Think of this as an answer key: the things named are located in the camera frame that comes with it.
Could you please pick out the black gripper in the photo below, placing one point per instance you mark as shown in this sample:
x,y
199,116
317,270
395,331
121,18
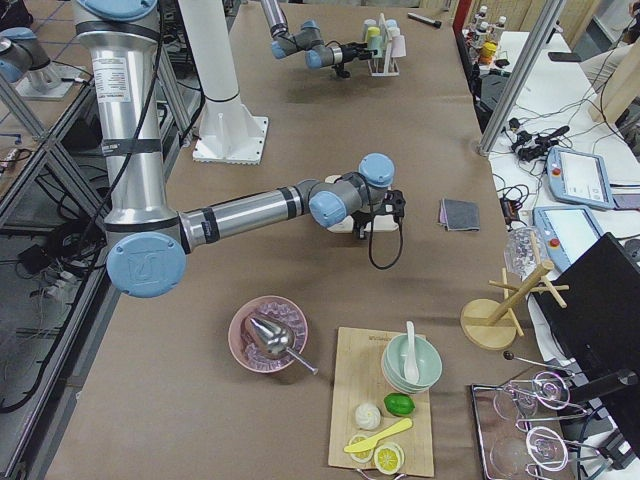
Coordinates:
x,y
349,51
359,218

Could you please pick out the green cup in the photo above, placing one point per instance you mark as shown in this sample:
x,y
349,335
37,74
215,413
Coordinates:
x,y
375,46

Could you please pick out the cream rabbit tray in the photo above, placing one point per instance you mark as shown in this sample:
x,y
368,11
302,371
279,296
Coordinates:
x,y
382,223

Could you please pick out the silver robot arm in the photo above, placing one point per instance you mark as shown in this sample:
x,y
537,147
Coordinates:
x,y
318,54
148,240

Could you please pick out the yellow cup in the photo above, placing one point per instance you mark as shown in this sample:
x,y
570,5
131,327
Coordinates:
x,y
373,32

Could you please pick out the white cup rack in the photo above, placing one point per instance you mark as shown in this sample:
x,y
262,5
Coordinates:
x,y
385,66

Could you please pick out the pale blue cup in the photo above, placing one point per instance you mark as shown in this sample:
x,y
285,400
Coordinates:
x,y
368,23

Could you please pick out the pink cup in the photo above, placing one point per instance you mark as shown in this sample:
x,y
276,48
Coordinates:
x,y
398,47

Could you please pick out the cream white cup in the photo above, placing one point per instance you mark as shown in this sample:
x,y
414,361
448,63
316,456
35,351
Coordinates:
x,y
393,32

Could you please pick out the black marker tube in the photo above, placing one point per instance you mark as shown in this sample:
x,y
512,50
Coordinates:
x,y
425,20

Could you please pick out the grey folded cloth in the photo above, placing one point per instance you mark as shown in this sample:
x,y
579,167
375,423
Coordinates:
x,y
458,215

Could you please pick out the pink bowl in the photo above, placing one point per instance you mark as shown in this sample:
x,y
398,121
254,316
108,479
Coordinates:
x,y
245,350

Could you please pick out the metal ice scoop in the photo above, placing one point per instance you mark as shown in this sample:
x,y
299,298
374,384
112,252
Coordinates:
x,y
274,338

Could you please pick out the wooden cutting board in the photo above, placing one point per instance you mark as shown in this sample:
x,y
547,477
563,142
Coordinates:
x,y
359,379

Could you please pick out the white ceramic spoon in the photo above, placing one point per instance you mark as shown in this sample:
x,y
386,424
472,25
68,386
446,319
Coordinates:
x,y
410,368

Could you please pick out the wooden mug tree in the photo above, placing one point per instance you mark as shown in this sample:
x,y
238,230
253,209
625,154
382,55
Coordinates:
x,y
493,325

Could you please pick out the green lime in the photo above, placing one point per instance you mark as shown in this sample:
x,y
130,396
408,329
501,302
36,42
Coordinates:
x,y
399,404

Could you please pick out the lower blue teach pendant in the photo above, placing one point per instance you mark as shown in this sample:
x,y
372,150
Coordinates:
x,y
567,232

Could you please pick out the blue teach pendant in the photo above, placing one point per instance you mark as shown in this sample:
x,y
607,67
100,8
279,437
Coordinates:
x,y
579,178
567,232

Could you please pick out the yellow plastic knife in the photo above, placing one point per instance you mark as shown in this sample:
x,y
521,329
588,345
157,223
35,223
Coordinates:
x,y
370,442

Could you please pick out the upper blue teach pendant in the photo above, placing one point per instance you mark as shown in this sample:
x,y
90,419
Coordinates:
x,y
579,178

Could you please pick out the black monitor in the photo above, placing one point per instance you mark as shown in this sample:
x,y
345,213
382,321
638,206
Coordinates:
x,y
599,327

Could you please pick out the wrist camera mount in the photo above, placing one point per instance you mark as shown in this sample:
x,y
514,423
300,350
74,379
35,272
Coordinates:
x,y
394,204

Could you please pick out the white camera post base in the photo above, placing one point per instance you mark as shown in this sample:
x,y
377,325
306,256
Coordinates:
x,y
228,132

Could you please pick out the aluminium frame post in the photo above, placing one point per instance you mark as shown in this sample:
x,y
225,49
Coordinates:
x,y
538,36

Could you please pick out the wire glass rack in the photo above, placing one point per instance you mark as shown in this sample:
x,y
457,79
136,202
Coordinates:
x,y
555,422

